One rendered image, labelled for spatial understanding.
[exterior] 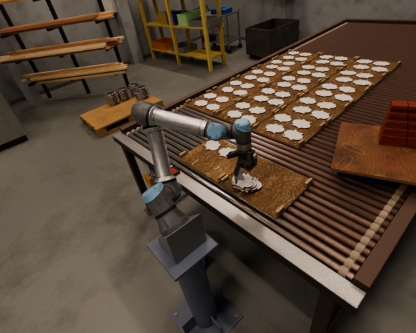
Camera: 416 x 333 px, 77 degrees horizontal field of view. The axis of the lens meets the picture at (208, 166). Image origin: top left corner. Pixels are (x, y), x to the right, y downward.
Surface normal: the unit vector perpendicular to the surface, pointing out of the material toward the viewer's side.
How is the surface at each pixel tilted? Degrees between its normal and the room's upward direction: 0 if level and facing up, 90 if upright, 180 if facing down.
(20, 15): 90
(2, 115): 90
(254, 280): 0
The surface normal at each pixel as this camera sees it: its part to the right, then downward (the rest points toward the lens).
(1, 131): 0.64, 0.40
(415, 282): -0.14, -0.78
